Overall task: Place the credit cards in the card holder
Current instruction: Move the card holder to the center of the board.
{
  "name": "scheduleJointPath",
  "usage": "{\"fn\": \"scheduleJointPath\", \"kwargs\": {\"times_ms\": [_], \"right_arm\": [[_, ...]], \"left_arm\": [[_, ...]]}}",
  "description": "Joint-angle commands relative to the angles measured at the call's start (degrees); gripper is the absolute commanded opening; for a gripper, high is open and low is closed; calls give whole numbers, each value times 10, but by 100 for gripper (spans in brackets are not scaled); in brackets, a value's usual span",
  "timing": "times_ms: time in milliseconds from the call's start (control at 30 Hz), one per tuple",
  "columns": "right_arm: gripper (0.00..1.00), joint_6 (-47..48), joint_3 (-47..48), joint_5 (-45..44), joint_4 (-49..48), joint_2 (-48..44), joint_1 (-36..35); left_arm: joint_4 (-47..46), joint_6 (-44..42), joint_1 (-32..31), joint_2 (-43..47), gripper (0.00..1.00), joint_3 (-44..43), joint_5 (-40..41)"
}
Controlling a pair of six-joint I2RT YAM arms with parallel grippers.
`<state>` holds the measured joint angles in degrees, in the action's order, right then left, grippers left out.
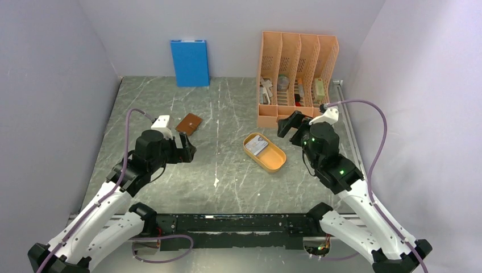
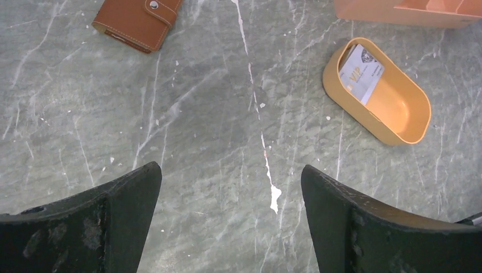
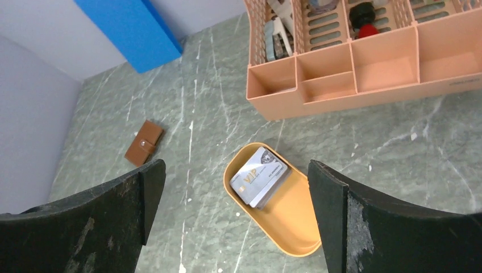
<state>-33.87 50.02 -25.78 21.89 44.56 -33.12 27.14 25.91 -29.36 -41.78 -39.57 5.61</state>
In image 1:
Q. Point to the grey round item in organizer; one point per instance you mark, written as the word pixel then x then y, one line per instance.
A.
pixel 283 82

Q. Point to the white parts in organizer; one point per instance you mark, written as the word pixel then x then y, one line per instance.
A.
pixel 266 95

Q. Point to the green eraser in organizer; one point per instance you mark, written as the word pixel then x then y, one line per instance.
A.
pixel 320 90

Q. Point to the orange oval tray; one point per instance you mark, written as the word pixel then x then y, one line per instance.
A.
pixel 271 159

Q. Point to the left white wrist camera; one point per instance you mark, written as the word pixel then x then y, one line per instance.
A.
pixel 163 125

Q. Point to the brown leather card holder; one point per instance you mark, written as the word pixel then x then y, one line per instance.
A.
pixel 189 124

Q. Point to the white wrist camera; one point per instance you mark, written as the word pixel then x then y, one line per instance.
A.
pixel 330 116
pixel 163 125

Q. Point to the orange desk file organizer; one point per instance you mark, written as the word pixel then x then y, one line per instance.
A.
pixel 294 73

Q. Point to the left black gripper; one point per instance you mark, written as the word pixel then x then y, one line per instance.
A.
pixel 183 154

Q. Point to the red orange item in organizer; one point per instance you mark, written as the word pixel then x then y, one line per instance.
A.
pixel 298 92

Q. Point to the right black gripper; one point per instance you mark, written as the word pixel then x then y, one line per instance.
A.
pixel 294 120

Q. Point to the black base frame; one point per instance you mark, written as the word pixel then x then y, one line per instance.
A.
pixel 225 231

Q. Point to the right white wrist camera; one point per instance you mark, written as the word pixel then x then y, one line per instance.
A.
pixel 330 116

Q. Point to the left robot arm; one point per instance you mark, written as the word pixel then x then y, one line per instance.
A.
pixel 85 242

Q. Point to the blue box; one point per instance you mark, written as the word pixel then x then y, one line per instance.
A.
pixel 190 62

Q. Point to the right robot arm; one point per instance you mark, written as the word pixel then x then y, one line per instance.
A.
pixel 384 243

